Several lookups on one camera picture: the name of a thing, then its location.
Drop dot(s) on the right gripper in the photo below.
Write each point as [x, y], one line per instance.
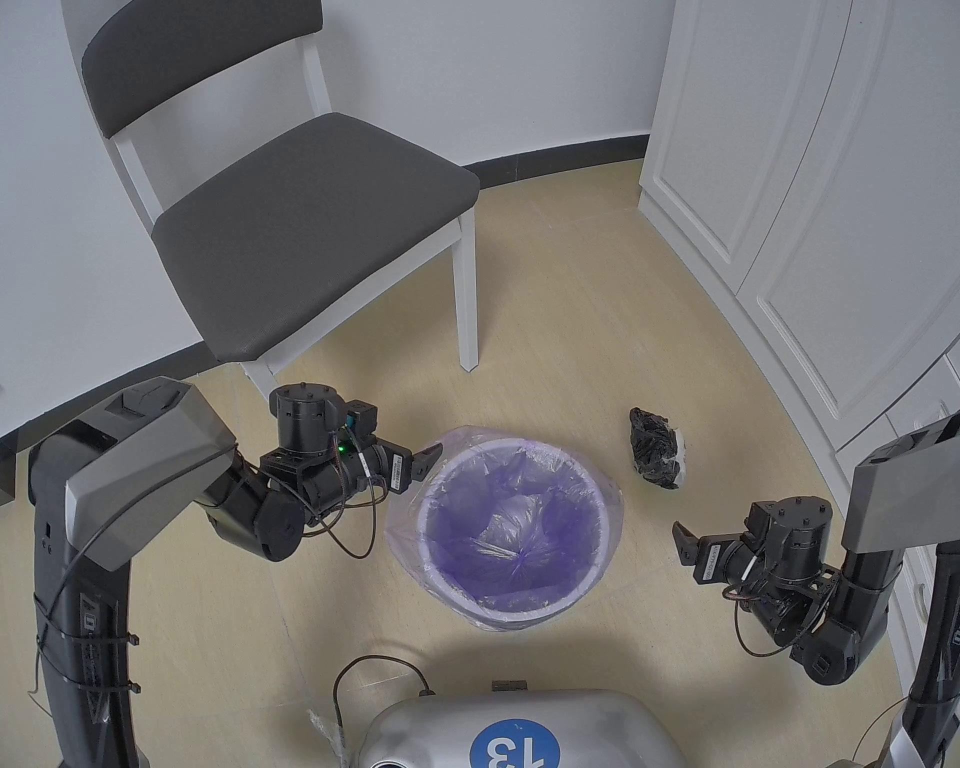
[709, 561]

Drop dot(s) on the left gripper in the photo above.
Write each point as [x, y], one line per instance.
[400, 472]

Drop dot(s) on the black plastic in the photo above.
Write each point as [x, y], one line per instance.
[652, 446]

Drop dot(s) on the purple plastic bag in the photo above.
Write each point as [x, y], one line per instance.
[517, 525]

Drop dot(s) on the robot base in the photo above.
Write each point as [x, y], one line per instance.
[600, 727]

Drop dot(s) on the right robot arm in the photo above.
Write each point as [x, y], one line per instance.
[892, 487]

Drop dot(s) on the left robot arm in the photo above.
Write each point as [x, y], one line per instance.
[142, 465]

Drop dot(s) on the white trash bin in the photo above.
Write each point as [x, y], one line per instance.
[525, 616]

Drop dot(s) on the white chair grey seat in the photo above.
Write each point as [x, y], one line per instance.
[315, 225]

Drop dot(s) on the clear plastic scrap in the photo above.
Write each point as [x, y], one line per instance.
[326, 731]

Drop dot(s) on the white wardrobe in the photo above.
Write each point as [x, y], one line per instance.
[825, 225]

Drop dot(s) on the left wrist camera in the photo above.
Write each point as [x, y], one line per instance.
[361, 418]

